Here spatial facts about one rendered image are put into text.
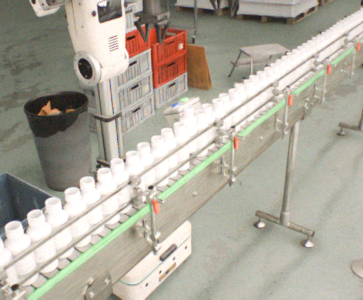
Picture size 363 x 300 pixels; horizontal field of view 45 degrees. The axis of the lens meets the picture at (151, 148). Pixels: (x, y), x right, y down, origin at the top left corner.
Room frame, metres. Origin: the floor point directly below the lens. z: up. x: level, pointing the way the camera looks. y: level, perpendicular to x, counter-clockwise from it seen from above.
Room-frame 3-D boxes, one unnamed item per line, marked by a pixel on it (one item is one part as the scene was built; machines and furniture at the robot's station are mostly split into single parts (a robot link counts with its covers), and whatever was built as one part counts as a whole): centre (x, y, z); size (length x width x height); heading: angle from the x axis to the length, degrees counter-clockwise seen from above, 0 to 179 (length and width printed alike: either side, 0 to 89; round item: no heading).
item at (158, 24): (1.42, -0.04, 1.44); 0.07 x 0.07 x 0.09; 50
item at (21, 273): (0.80, 0.33, 1.08); 0.06 x 0.06 x 0.17
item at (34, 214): (0.84, 0.29, 1.08); 0.06 x 0.06 x 0.17
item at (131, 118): (3.82, 0.28, 0.11); 0.61 x 0.41 x 0.22; 145
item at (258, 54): (4.64, -1.25, 0.21); 0.61 x 0.47 x 0.41; 12
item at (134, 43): (3.83, 0.27, 0.78); 0.61 x 0.41 x 0.22; 146
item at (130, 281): (1.93, 0.19, 0.24); 0.68 x 0.53 x 0.41; 49
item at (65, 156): (2.84, 0.64, 0.32); 0.45 x 0.45 x 0.64
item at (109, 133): (1.93, 0.20, 0.74); 0.11 x 0.11 x 0.40; 49
